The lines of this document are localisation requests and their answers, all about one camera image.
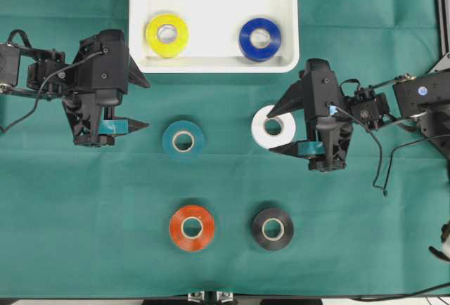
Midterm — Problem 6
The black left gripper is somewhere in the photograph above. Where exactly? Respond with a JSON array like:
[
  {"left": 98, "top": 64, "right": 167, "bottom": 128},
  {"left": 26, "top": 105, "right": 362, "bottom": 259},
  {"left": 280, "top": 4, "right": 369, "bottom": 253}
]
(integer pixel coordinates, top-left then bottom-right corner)
[{"left": 26, "top": 44, "right": 150, "bottom": 147}]

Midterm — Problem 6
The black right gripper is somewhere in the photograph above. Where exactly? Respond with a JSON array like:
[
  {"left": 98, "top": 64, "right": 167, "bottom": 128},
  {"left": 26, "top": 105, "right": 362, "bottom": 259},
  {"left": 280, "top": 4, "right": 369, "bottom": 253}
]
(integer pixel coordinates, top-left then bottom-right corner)
[{"left": 267, "top": 82, "right": 353, "bottom": 171}]

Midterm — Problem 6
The white tape roll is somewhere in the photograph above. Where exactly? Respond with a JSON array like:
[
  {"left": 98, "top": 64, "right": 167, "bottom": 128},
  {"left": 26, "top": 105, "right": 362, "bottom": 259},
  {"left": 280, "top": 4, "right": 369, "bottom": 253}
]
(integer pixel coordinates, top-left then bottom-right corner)
[{"left": 251, "top": 105, "right": 296, "bottom": 149}]

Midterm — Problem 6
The yellow tape roll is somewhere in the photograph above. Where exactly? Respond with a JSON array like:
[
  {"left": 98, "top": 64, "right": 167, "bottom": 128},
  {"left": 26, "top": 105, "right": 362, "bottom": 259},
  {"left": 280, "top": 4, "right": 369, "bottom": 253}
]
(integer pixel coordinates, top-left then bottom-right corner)
[{"left": 146, "top": 13, "right": 189, "bottom": 58}]

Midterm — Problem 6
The blue tape roll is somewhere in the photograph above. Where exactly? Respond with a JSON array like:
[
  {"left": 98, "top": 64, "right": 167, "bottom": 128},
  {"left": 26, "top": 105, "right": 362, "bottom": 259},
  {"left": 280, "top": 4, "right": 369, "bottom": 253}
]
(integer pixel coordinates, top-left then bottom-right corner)
[{"left": 238, "top": 18, "right": 281, "bottom": 62}]

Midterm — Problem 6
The red tape roll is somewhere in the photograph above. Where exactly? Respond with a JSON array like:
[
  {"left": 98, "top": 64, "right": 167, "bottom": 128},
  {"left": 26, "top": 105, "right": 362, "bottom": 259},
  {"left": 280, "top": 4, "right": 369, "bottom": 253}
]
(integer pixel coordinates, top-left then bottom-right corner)
[{"left": 169, "top": 205, "right": 215, "bottom": 252}]

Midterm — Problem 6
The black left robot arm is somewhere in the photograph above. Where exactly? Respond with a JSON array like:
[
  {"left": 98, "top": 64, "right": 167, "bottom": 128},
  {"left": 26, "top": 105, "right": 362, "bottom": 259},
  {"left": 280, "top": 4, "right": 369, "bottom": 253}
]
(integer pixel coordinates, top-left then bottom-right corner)
[{"left": 1, "top": 29, "right": 150, "bottom": 148}]

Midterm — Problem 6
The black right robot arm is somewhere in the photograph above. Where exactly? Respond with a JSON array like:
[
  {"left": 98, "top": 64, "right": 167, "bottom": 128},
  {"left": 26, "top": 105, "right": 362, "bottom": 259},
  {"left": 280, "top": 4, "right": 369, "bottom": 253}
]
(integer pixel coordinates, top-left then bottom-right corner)
[{"left": 267, "top": 58, "right": 449, "bottom": 171}]

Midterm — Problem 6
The green tape roll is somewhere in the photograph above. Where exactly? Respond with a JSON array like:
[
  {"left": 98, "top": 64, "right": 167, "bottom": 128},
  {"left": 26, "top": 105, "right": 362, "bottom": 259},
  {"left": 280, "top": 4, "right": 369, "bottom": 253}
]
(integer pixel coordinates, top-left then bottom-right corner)
[{"left": 162, "top": 120, "right": 206, "bottom": 160}]

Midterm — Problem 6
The black tape roll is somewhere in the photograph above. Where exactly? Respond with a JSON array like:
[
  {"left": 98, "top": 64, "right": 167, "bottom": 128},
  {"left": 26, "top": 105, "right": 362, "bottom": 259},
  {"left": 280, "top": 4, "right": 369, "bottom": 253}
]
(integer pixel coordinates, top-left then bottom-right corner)
[{"left": 251, "top": 208, "right": 294, "bottom": 251}]

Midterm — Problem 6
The white plastic case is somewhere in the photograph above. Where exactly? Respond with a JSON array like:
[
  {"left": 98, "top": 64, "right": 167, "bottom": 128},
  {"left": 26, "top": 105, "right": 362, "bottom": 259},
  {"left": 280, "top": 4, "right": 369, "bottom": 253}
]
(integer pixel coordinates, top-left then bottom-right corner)
[{"left": 129, "top": 0, "right": 300, "bottom": 74}]

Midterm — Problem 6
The green table cloth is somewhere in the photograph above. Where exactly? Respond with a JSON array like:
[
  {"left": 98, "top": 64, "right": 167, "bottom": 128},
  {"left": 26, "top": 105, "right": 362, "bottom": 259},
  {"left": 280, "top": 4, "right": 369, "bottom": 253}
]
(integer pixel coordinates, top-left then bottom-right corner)
[{"left": 0, "top": 0, "right": 450, "bottom": 299}]

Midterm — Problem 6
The black aluminium rail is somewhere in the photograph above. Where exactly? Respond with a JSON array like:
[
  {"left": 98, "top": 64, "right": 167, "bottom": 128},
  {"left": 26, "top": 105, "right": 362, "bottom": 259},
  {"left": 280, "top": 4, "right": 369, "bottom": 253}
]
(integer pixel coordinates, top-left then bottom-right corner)
[{"left": 437, "top": 0, "right": 449, "bottom": 60}]

